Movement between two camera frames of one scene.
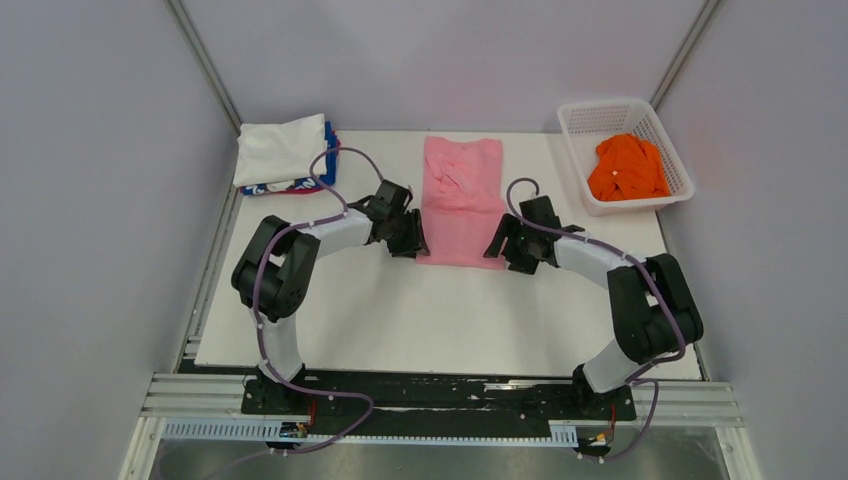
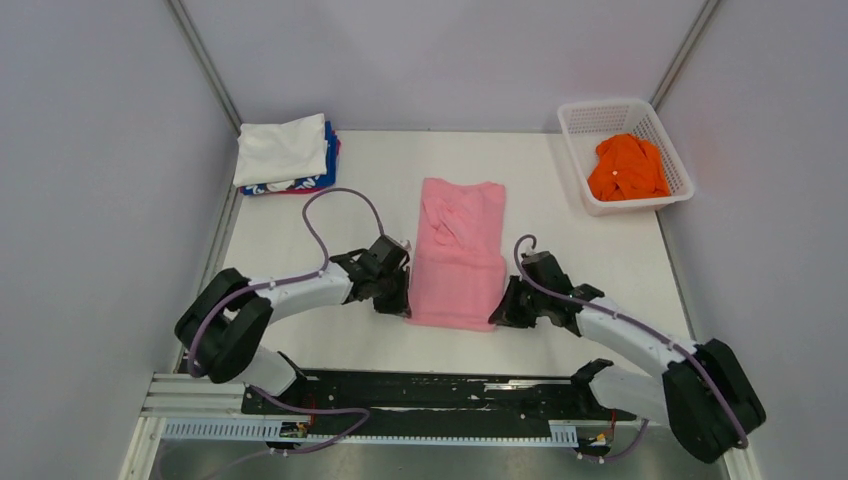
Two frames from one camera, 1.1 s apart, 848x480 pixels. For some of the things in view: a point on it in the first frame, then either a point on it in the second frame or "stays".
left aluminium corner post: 179,14 stays
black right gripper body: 518,248 -> 522,305
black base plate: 363,402 stays
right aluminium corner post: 683,53 stays
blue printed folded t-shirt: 306,183 stays
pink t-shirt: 462,200 -> 460,255
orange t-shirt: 627,167 stays
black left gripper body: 405,236 -> 389,294
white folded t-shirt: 282,151 stays
